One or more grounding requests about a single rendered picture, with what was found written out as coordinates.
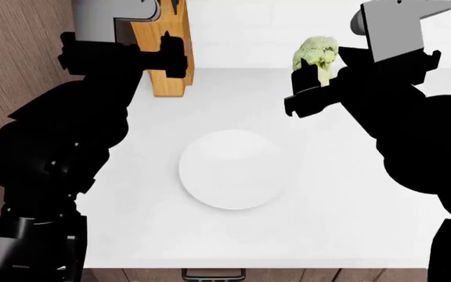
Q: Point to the pale green broccoli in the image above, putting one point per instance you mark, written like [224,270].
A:
[319,51]

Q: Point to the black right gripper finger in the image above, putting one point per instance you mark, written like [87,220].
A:
[352,60]
[305,80]

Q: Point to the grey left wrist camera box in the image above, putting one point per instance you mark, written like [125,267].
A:
[96,17]

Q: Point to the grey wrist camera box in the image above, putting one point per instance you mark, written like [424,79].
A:
[394,29]
[96,17]

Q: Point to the wooden knife block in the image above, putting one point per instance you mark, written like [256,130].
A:
[168,85]

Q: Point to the white round plate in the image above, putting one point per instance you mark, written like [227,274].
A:
[233,169]

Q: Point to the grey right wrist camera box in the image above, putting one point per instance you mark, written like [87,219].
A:
[394,29]

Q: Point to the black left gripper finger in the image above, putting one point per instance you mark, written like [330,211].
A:
[67,51]
[175,55]

